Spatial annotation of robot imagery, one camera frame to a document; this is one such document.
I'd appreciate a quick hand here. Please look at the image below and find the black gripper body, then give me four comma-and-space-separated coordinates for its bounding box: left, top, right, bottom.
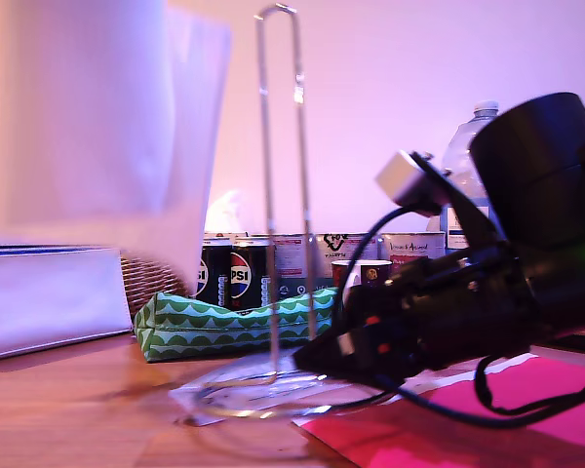
343, 242, 538, 377

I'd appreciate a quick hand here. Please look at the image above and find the metallic paper towel stand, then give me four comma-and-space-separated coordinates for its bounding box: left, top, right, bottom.
192, 3, 396, 423

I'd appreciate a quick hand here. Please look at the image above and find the white paper towel roll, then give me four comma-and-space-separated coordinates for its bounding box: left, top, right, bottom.
0, 0, 234, 299

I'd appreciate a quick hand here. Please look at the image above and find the dark green box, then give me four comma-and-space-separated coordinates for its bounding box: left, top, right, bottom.
274, 276, 335, 299

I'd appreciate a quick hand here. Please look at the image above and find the clear plastic bag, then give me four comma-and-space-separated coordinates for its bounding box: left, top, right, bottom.
170, 358, 406, 426

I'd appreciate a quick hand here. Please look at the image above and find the white mug with dark print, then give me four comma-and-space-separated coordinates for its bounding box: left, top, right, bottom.
331, 259, 394, 306

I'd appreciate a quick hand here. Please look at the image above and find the pink envelope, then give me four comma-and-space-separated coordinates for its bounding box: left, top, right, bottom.
292, 354, 585, 468

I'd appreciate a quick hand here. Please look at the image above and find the green wave-pattern pouch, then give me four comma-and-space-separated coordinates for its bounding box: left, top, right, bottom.
134, 286, 341, 365

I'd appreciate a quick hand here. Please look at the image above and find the black Pepsi can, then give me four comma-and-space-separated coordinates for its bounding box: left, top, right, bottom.
194, 238, 233, 309
230, 238, 276, 313

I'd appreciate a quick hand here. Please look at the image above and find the large clear water bottle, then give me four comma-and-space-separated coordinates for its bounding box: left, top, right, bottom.
440, 99, 504, 250

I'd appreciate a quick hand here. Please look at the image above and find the white tissue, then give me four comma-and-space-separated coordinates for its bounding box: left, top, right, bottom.
208, 189, 249, 235

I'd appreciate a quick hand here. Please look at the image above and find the wicker basket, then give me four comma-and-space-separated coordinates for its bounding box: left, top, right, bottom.
120, 251, 192, 319

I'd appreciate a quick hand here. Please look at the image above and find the white rectangular box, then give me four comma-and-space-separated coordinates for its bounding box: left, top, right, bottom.
0, 245, 134, 363

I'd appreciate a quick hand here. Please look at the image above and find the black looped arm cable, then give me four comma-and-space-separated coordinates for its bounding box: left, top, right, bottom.
473, 354, 585, 416

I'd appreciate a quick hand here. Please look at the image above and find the black camera cable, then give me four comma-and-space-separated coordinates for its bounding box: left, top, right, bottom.
337, 204, 585, 431

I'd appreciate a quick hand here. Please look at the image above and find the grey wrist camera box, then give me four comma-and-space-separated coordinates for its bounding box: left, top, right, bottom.
373, 149, 507, 246

